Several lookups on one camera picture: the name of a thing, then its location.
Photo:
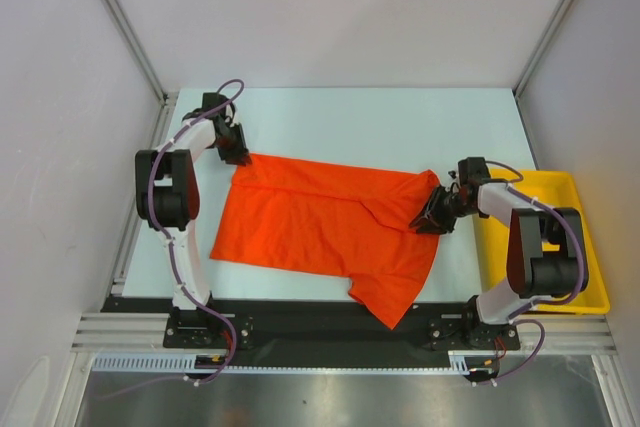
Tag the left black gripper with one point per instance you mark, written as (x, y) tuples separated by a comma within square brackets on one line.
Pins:
[(240, 155)]

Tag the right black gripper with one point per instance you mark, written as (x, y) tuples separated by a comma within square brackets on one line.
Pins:
[(439, 208)]

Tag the orange t-shirt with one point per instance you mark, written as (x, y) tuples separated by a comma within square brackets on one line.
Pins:
[(333, 220)]

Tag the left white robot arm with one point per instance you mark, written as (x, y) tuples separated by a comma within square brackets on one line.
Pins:
[(167, 193)]

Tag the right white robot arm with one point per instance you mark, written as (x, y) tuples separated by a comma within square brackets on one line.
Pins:
[(546, 261)]

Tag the yellow plastic bin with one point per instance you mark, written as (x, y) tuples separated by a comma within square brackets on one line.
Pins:
[(553, 188)]

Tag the white slotted cable duct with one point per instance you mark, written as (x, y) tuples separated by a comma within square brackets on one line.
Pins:
[(442, 363)]

